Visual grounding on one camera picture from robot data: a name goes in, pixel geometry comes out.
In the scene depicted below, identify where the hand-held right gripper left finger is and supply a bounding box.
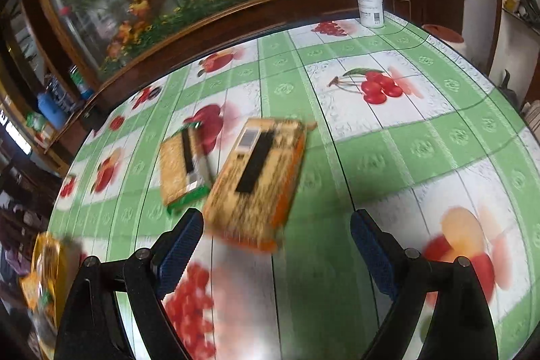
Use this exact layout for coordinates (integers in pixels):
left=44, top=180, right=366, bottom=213
left=54, top=208, right=205, bottom=360

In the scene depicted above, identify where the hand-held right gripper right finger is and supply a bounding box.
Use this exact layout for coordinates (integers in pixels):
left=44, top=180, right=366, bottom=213
left=350, top=209, right=501, bottom=360

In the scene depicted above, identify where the green-edged cracker packet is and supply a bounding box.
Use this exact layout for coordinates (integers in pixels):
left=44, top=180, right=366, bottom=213
left=159, top=121, right=212, bottom=215

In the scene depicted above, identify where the orange-edged cracker packet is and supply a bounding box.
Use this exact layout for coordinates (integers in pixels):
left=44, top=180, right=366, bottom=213
left=202, top=117, right=309, bottom=254

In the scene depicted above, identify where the yellow cardboard box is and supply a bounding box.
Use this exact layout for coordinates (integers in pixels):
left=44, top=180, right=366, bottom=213
left=31, top=231, right=81, bottom=329

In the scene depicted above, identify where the orange cracker packet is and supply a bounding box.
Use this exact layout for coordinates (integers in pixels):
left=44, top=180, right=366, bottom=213
left=20, top=273, right=55, bottom=316

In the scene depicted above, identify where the fruit-print green tablecloth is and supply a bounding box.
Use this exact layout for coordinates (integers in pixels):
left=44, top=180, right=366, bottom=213
left=46, top=12, right=540, bottom=360

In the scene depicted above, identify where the blue bottle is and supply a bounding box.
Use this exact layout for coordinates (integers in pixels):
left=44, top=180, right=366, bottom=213
left=37, top=91, right=67, bottom=130

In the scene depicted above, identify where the green bag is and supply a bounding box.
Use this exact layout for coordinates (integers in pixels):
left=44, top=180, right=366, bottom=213
left=25, top=111, right=50, bottom=134

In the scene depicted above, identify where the green can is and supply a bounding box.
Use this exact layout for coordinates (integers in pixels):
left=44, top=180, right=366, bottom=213
left=70, top=65, right=95, bottom=100

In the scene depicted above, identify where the red lid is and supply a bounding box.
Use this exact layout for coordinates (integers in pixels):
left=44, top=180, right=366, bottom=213
left=422, top=24, right=465, bottom=44

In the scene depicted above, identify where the wooden cabinet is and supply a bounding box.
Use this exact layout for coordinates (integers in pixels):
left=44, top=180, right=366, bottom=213
left=382, top=0, right=467, bottom=37

